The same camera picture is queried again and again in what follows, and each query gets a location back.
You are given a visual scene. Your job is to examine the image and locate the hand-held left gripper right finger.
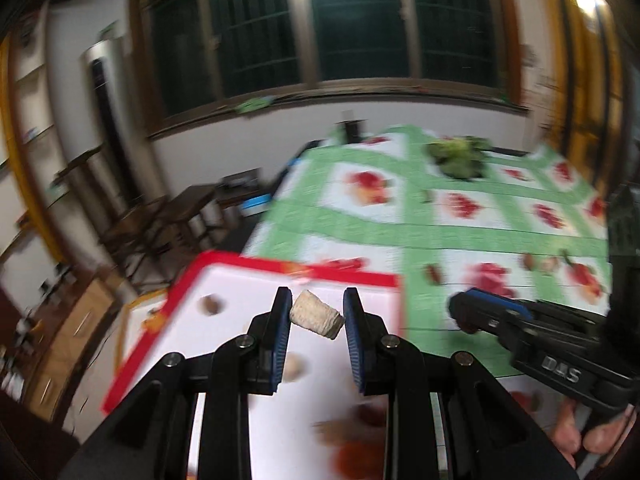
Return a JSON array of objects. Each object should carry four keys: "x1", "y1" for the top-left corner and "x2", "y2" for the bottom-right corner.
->
[{"x1": 342, "y1": 287, "x2": 578, "y2": 480}]

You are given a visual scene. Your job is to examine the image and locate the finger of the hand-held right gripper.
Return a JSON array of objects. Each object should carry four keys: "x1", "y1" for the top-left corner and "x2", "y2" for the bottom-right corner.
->
[
  {"x1": 467, "y1": 287, "x2": 538, "y2": 325},
  {"x1": 447, "y1": 294, "x2": 521, "y2": 356}
]

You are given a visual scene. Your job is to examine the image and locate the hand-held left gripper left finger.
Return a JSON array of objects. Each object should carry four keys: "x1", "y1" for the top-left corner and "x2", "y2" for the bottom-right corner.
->
[{"x1": 60, "y1": 287, "x2": 294, "y2": 480}]

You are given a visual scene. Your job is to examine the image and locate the red rimmed white tray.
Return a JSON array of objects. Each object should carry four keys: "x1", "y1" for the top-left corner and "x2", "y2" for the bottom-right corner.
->
[{"x1": 102, "y1": 251, "x2": 404, "y2": 480}]

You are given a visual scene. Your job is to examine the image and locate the person's right hand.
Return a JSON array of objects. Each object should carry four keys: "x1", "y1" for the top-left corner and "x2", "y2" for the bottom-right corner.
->
[{"x1": 552, "y1": 399, "x2": 635, "y2": 467}]

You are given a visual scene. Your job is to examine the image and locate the green fruit print tablecloth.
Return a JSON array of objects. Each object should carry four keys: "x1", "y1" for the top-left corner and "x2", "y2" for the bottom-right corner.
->
[{"x1": 242, "y1": 124, "x2": 615, "y2": 461}]

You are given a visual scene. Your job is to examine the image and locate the yellow framed white board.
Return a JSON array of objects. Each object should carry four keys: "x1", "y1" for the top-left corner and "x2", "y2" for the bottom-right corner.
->
[{"x1": 116, "y1": 289, "x2": 172, "y2": 363}]

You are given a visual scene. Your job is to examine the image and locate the green bok choy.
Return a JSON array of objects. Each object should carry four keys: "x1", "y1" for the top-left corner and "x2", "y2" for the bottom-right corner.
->
[{"x1": 424, "y1": 135, "x2": 494, "y2": 182}]

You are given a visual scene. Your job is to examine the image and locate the dark wooden stool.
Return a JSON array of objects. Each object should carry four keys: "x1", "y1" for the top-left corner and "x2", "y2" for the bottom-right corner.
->
[{"x1": 104, "y1": 184, "x2": 222, "y2": 288}]

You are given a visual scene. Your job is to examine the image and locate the light wooden cabinet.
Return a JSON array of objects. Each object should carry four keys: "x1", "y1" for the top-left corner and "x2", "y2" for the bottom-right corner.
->
[{"x1": 22, "y1": 269, "x2": 122, "y2": 413}]

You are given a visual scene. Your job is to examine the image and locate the small black device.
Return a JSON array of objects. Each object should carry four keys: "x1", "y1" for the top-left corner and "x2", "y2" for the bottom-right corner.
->
[{"x1": 337, "y1": 118, "x2": 367, "y2": 144}]

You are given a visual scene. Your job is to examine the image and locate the green cloth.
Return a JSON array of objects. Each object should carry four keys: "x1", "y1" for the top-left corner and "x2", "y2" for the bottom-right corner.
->
[{"x1": 237, "y1": 96, "x2": 274, "y2": 114}]

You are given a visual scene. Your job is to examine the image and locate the yellow wooden door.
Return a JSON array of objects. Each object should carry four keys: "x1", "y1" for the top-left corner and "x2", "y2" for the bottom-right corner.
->
[{"x1": 537, "y1": 0, "x2": 628, "y2": 166}]

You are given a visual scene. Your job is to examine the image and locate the standing air conditioner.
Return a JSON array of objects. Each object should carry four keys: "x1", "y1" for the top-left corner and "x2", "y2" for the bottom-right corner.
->
[{"x1": 81, "y1": 39, "x2": 152, "y2": 203}]

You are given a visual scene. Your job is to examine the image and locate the wooden frame window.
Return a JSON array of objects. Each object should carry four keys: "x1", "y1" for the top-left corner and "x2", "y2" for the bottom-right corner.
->
[{"x1": 129, "y1": 0, "x2": 527, "y2": 128}]

